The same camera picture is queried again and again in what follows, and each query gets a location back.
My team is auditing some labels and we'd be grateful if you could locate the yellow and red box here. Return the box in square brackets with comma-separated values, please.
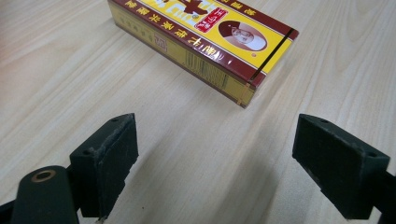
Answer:
[106, 0, 300, 109]

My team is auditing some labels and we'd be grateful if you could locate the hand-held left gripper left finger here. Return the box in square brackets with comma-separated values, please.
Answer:
[69, 112, 140, 218]

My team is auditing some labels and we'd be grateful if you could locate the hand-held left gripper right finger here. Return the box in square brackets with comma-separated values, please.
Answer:
[291, 113, 390, 220]

